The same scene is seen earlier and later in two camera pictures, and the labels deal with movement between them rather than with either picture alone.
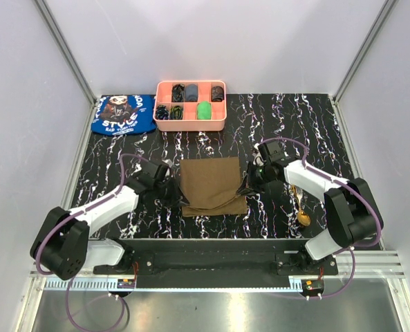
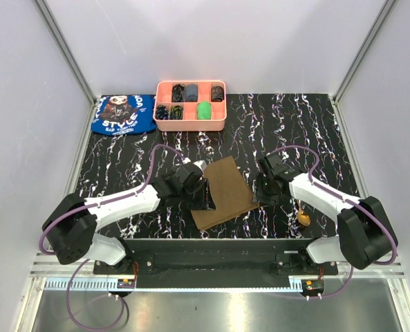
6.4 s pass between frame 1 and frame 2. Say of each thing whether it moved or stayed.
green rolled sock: stayed
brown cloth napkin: moved
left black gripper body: moved
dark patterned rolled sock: stayed
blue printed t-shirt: stayed
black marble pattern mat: stayed
